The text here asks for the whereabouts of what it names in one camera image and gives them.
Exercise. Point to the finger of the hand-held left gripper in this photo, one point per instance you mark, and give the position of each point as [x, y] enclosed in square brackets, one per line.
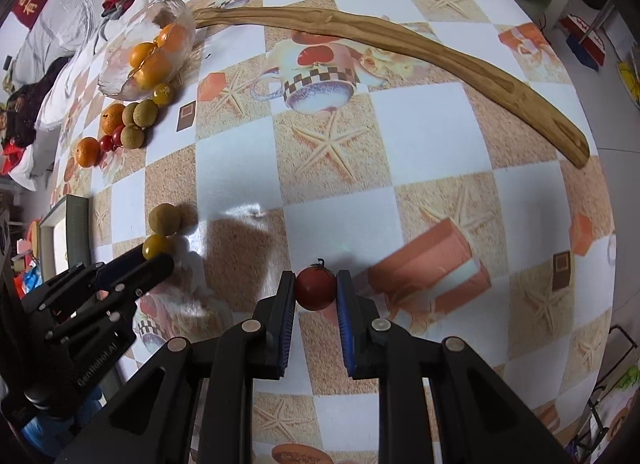
[155, 269]
[120, 266]

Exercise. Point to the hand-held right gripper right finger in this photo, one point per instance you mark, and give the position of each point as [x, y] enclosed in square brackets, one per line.
[345, 324]

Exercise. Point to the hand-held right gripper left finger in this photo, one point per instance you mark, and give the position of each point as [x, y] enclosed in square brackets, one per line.
[287, 324]

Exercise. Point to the yellow cherry tomato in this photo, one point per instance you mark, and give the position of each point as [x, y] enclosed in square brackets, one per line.
[163, 94]
[156, 245]

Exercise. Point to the red cherry tomato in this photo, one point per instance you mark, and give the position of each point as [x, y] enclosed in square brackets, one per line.
[106, 143]
[118, 134]
[316, 288]

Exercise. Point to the person's left hand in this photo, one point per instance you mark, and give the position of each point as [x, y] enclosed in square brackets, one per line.
[45, 431]

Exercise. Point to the grey tray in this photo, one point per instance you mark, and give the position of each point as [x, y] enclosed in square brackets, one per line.
[70, 234]

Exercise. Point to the orange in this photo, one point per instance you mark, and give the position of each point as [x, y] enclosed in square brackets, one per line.
[175, 39]
[155, 71]
[87, 151]
[112, 119]
[141, 55]

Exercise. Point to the white cloth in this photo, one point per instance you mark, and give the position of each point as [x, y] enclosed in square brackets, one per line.
[55, 109]

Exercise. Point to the dark clothing pile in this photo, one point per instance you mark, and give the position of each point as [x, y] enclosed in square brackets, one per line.
[35, 104]

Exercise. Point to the clear glass bowl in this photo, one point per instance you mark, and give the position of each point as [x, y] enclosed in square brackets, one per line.
[130, 44]

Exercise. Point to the grey striped bedding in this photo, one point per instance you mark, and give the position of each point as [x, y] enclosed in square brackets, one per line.
[65, 9]

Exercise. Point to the black metal rack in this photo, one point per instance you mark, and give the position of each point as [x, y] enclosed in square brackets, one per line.
[615, 384]

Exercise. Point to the long wooden stick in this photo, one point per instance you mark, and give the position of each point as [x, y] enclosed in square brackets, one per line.
[400, 39]

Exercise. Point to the green toy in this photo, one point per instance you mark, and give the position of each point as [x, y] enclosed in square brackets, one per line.
[631, 380]

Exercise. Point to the yellow and white slippers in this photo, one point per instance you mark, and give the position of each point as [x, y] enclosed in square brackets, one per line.
[631, 84]

